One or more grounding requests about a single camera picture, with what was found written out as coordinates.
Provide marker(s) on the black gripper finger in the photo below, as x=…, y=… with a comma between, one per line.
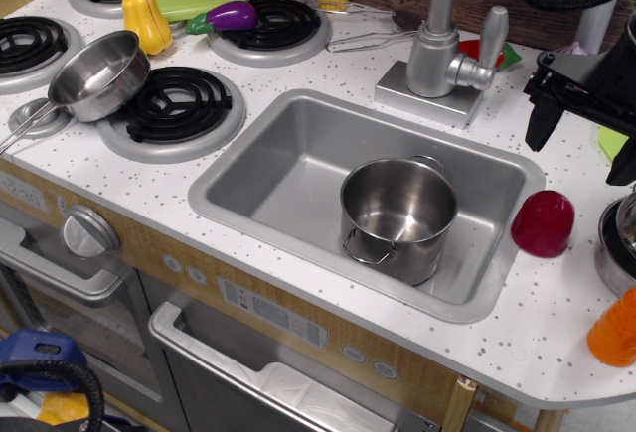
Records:
x=623, y=168
x=545, y=116

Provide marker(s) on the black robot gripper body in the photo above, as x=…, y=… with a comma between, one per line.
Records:
x=599, y=88

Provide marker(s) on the red plastic sweet potato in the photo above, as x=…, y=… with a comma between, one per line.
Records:
x=543, y=225

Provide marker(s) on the grey plastic sink basin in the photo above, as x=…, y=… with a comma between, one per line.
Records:
x=279, y=181

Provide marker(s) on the green cloth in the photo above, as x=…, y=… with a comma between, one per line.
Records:
x=610, y=142

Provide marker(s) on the red toy pepper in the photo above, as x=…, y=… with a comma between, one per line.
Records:
x=507, y=58

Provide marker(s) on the stacked steel bowls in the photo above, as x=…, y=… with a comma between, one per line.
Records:
x=614, y=263

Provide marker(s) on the silver toy faucet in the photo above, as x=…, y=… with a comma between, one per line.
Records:
x=439, y=82

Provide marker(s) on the orange plastic toy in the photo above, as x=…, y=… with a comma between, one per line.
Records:
x=612, y=337

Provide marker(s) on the back right stove burner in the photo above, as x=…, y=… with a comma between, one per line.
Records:
x=287, y=32

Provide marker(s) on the purple toy eggplant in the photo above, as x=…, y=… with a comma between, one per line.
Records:
x=232, y=16

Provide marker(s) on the front right stove burner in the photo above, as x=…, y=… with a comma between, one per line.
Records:
x=180, y=114

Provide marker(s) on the yellow toy squash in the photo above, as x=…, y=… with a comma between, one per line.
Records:
x=144, y=18

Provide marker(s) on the toy dishwasher door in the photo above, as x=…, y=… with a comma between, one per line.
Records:
x=230, y=378

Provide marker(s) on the silver oven knob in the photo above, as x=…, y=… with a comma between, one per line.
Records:
x=86, y=234

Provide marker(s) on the front left stove burner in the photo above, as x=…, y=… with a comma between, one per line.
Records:
x=33, y=49

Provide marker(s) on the toy oven door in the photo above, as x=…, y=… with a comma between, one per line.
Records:
x=100, y=303

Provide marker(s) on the blue clamp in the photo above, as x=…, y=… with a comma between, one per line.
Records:
x=31, y=344

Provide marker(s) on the steel pot with handles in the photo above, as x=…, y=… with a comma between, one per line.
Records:
x=396, y=214

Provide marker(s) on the wire whisk utensil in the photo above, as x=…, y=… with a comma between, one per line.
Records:
x=370, y=41

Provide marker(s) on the steel saucepan with handle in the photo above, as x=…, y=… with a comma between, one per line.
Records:
x=94, y=83

